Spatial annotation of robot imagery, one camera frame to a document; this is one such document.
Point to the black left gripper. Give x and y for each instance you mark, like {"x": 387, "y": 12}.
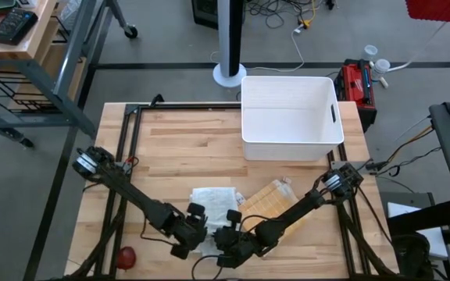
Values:
{"x": 193, "y": 232}

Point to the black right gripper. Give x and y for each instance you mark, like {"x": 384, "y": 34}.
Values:
{"x": 236, "y": 244}

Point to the cream towel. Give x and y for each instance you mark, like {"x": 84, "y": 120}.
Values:
{"x": 213, "y": 203}

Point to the yellow checked towel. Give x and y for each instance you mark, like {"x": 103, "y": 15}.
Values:
{"x": 272, "y": 203}

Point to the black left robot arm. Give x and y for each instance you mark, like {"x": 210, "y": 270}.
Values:
{"x": 131, "y": 191}

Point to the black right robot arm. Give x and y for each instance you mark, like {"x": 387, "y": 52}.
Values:
{"x": 299, "y": 210}

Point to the small red round object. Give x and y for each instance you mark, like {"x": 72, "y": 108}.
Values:
{"x": 125, "y": 257}

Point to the white perforated plastic basket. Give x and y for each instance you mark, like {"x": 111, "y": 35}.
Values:
{"x": 291, "y": 117}

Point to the black bag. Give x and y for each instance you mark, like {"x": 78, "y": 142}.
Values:
{"x": 412, "y": 253}

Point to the white and black tower fan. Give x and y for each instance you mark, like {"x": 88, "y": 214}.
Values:
{"x": 229, "y": 39}

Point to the red tool bag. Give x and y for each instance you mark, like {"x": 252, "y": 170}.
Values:
{"x": 356, "y": 86}

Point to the white paper sheet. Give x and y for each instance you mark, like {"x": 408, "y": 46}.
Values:
{"x": 436, "y": 238}

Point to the black caster wheel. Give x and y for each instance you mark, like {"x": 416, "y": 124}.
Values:
{"x": 131, "y": 32}

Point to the black box on floor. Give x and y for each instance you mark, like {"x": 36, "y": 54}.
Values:
{"x": 203, "y": 11}

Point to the white plastic jar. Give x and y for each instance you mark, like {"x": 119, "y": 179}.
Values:
{"x": 380, "y": 68}
{"x": 369, "y": 52}

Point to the black keypad device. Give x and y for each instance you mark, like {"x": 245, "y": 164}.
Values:
{"x": 14, "y": 25}

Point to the green tray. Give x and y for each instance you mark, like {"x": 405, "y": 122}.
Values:
{"x": 2, "y": 4}

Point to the red ribbed panel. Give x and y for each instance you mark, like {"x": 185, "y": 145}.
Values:
{"x": 440, "y": 9}

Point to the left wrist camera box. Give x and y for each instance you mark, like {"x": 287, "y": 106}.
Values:
{"x": 196, "y": 209}

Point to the black aluminium table frame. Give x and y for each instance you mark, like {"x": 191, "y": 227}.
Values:
{"x": 186, "y": 105}

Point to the wooden workbench with steel frame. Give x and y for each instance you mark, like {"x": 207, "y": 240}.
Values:
{"x": 22, "y": 43}

